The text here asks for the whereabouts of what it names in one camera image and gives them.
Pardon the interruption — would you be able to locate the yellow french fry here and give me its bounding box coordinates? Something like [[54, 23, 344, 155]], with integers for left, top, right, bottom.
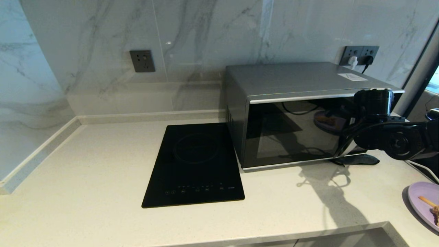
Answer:
[[418, 196, 438, 208]]

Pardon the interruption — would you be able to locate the purple plate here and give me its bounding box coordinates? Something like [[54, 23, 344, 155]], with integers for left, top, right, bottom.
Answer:
[[407, 181, 439, 232]]

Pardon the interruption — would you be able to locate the dark door frame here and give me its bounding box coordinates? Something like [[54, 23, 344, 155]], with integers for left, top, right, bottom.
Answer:
[[394, 17, 439, 117]]

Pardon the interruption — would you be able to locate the black glass microwave door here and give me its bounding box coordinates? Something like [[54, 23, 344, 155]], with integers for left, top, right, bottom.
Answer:
[[241, 91, 364, 169]]

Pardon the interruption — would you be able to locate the black pad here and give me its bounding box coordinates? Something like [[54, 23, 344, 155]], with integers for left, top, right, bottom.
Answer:
[[330, 154, 380, 167]]

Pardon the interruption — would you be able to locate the white paper sticker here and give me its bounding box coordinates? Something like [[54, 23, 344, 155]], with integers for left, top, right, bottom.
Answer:
[[337, 73, 368, 82]]

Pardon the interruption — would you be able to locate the black induction cooktop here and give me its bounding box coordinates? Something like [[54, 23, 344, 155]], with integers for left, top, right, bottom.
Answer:
[[142, 123, 245, 209]]

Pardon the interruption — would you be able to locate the silver microwave oven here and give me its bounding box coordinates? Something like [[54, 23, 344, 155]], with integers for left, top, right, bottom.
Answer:
[[225, 62, 405, 173]]

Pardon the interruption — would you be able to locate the grey wall socket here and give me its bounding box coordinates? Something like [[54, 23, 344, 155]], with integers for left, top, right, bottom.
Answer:
[[340, 46, 363, 66], [360, 46, 380, 66], [129, 50, 156, 73]]

